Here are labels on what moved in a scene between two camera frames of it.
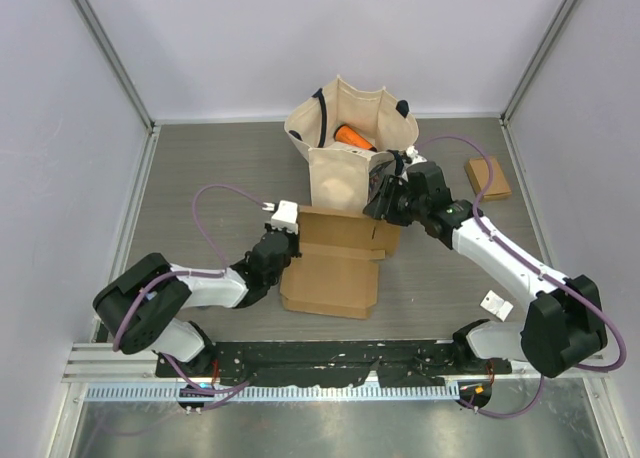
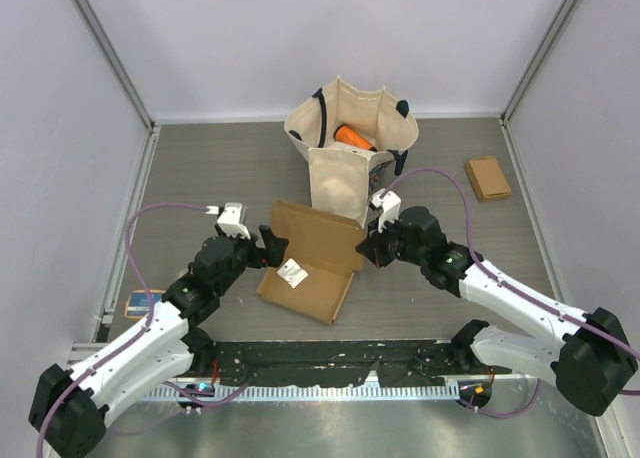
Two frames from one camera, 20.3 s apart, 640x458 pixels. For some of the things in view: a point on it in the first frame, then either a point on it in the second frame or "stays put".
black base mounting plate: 403,363 stays put
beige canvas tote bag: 347,131 stays put
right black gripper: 382,205 → 373,246
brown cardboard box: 498,188 stays put
